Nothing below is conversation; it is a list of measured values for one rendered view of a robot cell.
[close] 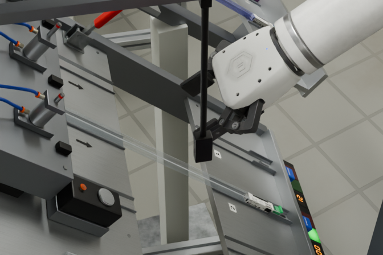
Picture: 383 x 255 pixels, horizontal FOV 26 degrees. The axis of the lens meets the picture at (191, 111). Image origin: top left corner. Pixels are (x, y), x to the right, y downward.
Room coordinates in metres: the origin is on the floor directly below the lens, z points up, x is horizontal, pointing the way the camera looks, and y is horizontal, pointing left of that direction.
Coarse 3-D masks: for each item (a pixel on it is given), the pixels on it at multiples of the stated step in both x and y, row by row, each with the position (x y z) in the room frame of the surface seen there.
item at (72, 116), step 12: (72, 120) 0.74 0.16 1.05; (84, 120) 0.74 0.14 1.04; (96, 132) 0.74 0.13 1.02; (108, 132) 0.75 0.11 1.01; (120, 144) 0.75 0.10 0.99; (132, 144) 0.75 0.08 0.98; (144, 144) 0.77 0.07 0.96; (156, 156) 0.76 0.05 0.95; (168, 156) 0.77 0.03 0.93; (180, 168) 0.77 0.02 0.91; (192, 168) 0.78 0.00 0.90; (204, 180) 0.77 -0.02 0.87; (216, 180) 0.78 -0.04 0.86; (228, 192) 0.78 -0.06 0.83; (240, 192) 0.79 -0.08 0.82
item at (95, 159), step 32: (64, 64) 0.85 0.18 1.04; (96, 64) 0.90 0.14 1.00; (64, 96) 0.78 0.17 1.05; (96, 96) 0.83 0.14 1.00; (96, 160) 0.70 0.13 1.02; (0, 192) 0.56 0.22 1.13; (128, 192) 0.67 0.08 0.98; (0, 224) 0.52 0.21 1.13; (32, 224) 0.54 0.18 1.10; (128, 224) 0.61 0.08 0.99
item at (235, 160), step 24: (192, 120) 0.92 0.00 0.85; (216, 144) 0.88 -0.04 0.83; (240, 144) 0.93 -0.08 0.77; (216, 168) 0.83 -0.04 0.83; (240, 168) 0.86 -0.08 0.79; (264, 168) 0.90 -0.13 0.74; (216, 192) 0.77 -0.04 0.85; (264, 192) 0.84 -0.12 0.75; (216, 216) 0.72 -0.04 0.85; (240, 216) 0.75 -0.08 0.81; (264, 216) 0.78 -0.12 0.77; (240, 240) 0.69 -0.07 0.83; (264, 240) 0.72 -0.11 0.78; (288, 240) 0.76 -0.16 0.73
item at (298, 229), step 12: (264, 132) 1.00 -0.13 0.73; (264, 144) 0.97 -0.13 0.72; (276, 144) 0.96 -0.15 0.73; (276, 156) 0.93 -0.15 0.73; (276, 168) 0.91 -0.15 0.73; (276, 180) 0.89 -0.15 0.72; (288, 180) 0.88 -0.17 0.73; (288, 192) 0.85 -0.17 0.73; (288, 204) 0.83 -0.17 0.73; (288, 216) 0.81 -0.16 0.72; (300, 216) 0.80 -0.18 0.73; (300, 228) 0.78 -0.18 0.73; (300, 240) 0.76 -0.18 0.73; (300, 252) 0.74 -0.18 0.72; (312, 252) 0.73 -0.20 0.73
